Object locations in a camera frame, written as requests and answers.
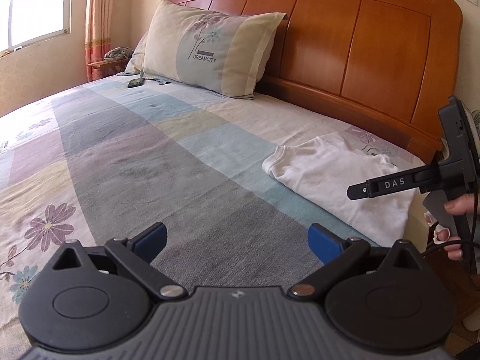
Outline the wooden headboard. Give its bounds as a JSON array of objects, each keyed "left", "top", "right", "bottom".
[{"left": 163, "top": 0, "right": 464, "bottom": 164}]

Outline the bed with patchwork sheet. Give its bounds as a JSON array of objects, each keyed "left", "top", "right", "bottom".
[{"left": 0, "top": 77, "right": 428, "bottom": 331}]

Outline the white printed sweatshirt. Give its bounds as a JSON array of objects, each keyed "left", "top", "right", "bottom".
[{"left": 261, "top": 134, "right": 421, "bottom": 248}]

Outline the orange striped curtain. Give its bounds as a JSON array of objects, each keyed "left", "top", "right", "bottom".
[{"left": 84, "top": 0, "right": 127, "bottom": 82}]

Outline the small pale pillow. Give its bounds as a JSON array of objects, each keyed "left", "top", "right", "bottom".
[{"left": 123, "top": 31, "right": 149, "bottom": 77}]

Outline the wooden nightstand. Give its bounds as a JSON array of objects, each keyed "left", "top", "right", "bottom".
[{"left": 86, "top": 58, "right": 128, "bottom": 82}]

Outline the window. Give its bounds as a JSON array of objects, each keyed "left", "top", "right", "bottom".
[{"left": 0, "top": 0, "right": 72, "bottom": 57}]

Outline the grey plush toy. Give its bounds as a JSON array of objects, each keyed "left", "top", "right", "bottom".
[{"left": 104, "top": 46, "right": 135, "bottom": 61}]

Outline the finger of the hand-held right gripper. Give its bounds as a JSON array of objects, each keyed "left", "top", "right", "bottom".
[{"left": 346, "top": 182, "right": 369, "bottom": 201}]

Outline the person's right hand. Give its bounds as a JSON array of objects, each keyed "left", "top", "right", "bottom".
[{"left": 423, "top": 191, "right": 480, "bottom": 262}]

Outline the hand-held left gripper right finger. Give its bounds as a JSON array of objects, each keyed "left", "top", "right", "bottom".
[{"left": 289, "top": 223, "right": 427, "bottom": 302}]

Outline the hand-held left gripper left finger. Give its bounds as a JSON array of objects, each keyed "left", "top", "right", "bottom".
[{"left": 52, "top": 222, "right": 188, "bottom": 302}]

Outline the large floral pillow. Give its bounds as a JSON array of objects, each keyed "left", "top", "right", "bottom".
[{"left": 140, "top": 0, "right": 288, "bottom": 100}]

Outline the small green fan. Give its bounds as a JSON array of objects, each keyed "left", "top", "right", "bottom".
[{"left": 463, "top": 101, "right": 480, "bottom": 142}]

